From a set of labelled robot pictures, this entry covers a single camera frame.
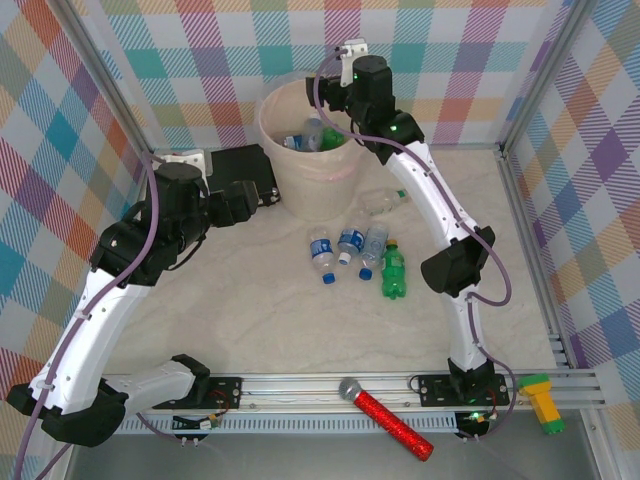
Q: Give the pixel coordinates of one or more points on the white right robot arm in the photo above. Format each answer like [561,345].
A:
[425,190]

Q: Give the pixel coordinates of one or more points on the green bottle yellow cap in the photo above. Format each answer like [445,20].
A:
[394,275]

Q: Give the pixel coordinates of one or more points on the white-cap blue-label water bottle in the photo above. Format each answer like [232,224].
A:
[351,240]

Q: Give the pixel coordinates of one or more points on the black rectangular case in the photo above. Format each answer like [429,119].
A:
[240,165]

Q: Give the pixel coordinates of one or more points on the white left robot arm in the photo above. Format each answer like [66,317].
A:
[95,325]

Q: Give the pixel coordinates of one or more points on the pale label blue-cap bottle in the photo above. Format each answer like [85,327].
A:
[374,245]

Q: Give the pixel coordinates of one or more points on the aluminium frame bar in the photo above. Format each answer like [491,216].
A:
[545,75]
[525,250]
[107,75]

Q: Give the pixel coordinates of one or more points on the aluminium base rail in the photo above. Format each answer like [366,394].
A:
[310,392]

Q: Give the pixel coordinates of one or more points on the beige plastic bin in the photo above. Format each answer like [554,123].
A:
[315,190]

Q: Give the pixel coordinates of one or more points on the green plastic bottle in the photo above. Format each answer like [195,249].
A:
[332,140]

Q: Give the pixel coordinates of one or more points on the clear bottle green cap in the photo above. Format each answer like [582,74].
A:
[380,201]

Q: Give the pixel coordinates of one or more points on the yellow green toy block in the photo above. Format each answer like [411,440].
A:
[542,405]

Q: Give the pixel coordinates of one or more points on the blue label water bottle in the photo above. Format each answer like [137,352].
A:
[312,132]
[321,247]

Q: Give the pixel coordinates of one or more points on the red glitter microphone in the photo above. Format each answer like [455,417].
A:
[385,417]

